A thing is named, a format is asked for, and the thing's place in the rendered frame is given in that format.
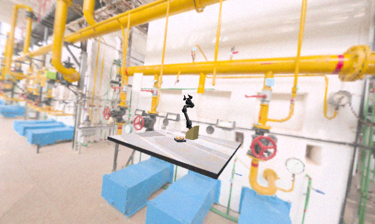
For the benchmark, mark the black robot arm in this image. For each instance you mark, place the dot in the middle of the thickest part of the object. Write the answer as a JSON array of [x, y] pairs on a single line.
[[189, 104]]

